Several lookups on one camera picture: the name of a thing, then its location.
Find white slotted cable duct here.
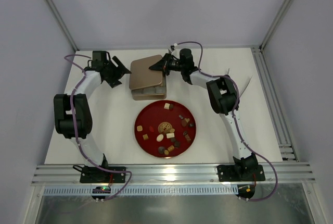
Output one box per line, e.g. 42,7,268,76
43,184,238,196

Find red round tray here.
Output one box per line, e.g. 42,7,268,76
134,100,197,158

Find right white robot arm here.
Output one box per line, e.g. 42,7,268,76
129,48,264,181

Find gold tin box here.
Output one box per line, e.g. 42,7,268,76
131,78,167,101

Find brown oval chocolate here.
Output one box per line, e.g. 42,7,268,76
182,119,187,127

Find grey brown round chocolate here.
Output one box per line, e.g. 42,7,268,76
158,146,165,154

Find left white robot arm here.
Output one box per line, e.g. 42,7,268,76
54,51,130,183

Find metal serving tongs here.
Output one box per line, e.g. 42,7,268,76
227,68,253,98

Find gold tin lid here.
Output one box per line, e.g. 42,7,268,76
129,55,163,90

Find caramel barrel chocolate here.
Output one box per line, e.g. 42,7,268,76
168,145,175,152

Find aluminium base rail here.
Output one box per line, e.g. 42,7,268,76
31,161,316,185

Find white rectangular chocolate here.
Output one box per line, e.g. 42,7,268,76
166,133,174,139

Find white swirl oval chocolate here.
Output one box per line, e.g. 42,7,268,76
156,134,164,142

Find aluminium frame post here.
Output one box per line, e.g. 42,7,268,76
44,0,79,52

